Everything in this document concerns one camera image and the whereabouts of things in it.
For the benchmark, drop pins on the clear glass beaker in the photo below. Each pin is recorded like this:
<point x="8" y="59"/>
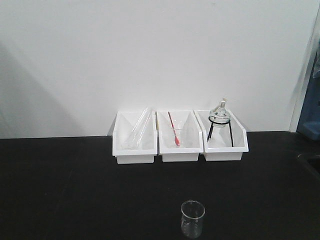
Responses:
<point x="192" y="218"/>

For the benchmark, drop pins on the small beaker in bin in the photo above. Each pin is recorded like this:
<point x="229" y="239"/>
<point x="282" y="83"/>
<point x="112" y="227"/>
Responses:
<point x="182" y="134"/>

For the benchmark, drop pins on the red glass dropper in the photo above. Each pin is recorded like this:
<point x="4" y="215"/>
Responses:
<point x="176" y="139"/>

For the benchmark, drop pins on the clear glass tubes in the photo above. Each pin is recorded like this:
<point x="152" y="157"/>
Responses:
<point x="135" y="137"/>

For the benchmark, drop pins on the middle white storage bin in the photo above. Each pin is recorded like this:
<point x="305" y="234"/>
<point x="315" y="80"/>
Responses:
<point x="194" y="138"/>

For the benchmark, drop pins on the white storage bin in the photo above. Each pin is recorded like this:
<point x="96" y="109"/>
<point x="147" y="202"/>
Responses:
<point x="148" y="148"/>
<point x="219" y="147"/>
<point x="194" y="138"/>

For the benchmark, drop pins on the left white storage bin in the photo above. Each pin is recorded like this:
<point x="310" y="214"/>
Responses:
<point x="148" y="148"/>

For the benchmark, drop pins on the black metal tripod stand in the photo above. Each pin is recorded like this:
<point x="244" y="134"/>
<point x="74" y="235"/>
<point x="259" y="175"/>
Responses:
<point x="229" y="132"/>

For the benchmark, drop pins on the glass alcohol lamp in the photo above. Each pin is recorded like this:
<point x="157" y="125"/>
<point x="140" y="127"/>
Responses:
<point x="219" y="117"/>

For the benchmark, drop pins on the right white storage bin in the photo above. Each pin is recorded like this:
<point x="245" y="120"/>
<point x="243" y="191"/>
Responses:
<point x="219" y="147"/>

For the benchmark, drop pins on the blue equipment at right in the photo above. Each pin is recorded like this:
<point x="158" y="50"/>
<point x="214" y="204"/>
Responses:
<point x="309" y="120"/>

